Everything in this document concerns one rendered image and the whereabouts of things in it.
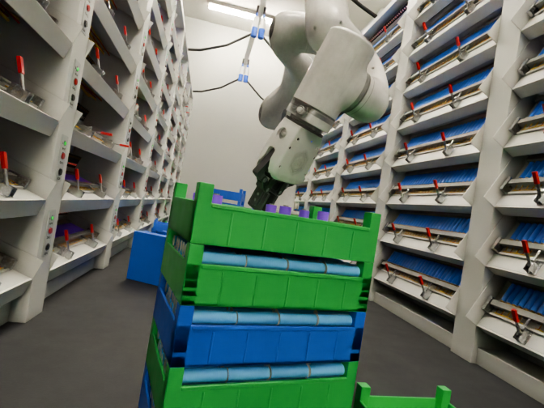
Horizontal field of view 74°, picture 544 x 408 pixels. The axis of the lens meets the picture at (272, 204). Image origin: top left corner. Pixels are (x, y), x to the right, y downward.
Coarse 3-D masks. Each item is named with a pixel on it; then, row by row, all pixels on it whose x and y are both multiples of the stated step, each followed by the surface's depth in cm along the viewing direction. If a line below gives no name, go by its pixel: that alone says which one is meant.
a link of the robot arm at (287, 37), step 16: (288, 16) 94; (304, 16) 94; (272, 32) 96; (288, 32) 94; (304, 32) 94; (272, 48) 99; (288, 48) 97; (304, 48) 97; (288, 64) 103; (304, 64) 107; (288, 80) 111; (272, 96) 125; (288, 96) 117; (272, 112) 126; (272, 128) 133
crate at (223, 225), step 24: (192, 216) 47; (216, 216) 47; (240, 216) 48; (264, 216) 50; (288, 216) 51; (312, 216) 74; (192, 240) 46; (216, 240) 47; (240, 240) 49; (264, 240) 50; (288, 240) 52; (312, 240) 53; (336, 240) 55; (360, 240) 57
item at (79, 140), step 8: (80, 112) 100; (88, 128) 157; (96, 128) 157; (72, 136) 102; (80, 136) 107; (104, 136) 158; (72, 144) 105; (80, 144) 111; (88, 144) 117; (96, 144) 124; (96, 152) 128; (104, 152) 136; (112, 152) 144; (120, 152) 159; (112, 160) 150
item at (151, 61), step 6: (150, 24) 170; (150, 30) 187; (150, 36) 187; (150, 42) 180; (150, 48) 184; (144, 54) 204; (150, 54) 189; (156, 54) 213; (144, 60) 215; (150, 60) 208; (156, 60) 204; (150, 66) 222; (156, 66) 210; (162, 66) 229; (156, 72) 215; (162, 72) 229
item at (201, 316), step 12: (168, 288) 60; (168, 300) 57; (204, 312) 48; (216, 312) 49; (228, 312) 50; (240, 312) 50; (252, 312) 51; (264, 312) 52; (276, 312) 53; (288, 312) 54; (300, 312) 56; (312, 312) 57; (324, 312) 58; (336, 312) 59; (348, 312) 60; (204, 324) 49; (216, 324) 49; (228, 324) 50; (240, 324) 50; (252, 324) 51; (264, 324) 52; (276, 324) 52; (288, 324) 53; (300, 324) 54; (312, 324) 55; (324, 324) 56; (336, 324) 57; (348, 324) 58
